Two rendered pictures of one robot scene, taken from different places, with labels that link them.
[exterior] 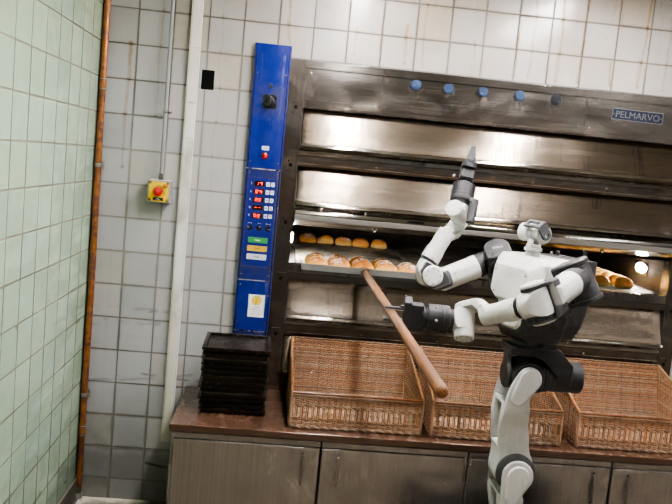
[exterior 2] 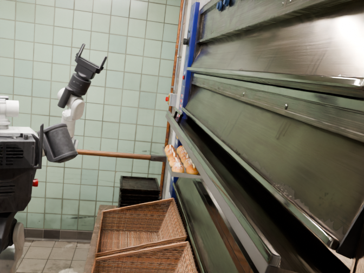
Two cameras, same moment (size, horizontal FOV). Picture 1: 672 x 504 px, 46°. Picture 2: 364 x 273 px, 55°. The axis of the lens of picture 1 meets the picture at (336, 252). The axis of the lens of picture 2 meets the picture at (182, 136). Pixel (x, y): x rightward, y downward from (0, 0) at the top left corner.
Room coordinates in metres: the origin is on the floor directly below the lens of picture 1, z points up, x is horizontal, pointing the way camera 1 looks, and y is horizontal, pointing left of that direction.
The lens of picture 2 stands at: (3.34, -2.09, 1.71)
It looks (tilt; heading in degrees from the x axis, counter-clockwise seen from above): 11 degrees down; 85
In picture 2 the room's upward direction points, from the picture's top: 7 degrees clockwise
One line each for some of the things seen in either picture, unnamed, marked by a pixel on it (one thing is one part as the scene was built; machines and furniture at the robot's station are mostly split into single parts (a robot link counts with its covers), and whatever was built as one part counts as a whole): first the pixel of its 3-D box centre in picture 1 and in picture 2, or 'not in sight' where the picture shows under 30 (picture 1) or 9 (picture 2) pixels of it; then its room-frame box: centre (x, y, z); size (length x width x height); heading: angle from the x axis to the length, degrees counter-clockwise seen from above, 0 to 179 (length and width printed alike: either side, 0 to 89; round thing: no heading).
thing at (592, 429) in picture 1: (619, 403); not in sight; (3.41, -1.33, 0.72); 0.56 x 0.49 x 0.28; 94
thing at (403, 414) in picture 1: (352, 382); (138, 233); (3.32, -0.13, 0.72); 0.56 x 0.49 x 0.28; 95
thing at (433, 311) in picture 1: (421, 316); not in sight; (2.49, -0.29, 1.19); 0.12 x 0.10 x 0.13; 89
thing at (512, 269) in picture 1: (541, 293); (1, 164); (2.77, -0.75, 1.27); 0.34 x 0.30 x 0.36; 26
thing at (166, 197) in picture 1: (159, 191); (173, 99); (3.48, 0.81, 1.46); 0.10 x 0.07 x 0.10; 94
